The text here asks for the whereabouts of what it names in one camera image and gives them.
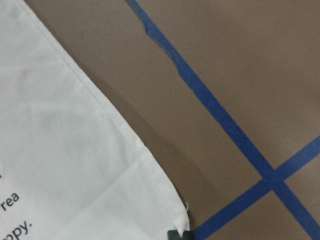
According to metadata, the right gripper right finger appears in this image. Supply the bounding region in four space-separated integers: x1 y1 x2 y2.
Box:
181 230 194 240

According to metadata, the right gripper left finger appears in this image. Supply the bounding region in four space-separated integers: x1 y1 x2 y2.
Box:
167 230 181 240

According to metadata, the white printed t-shirt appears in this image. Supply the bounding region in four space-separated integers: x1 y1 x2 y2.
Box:
0 0 190 240

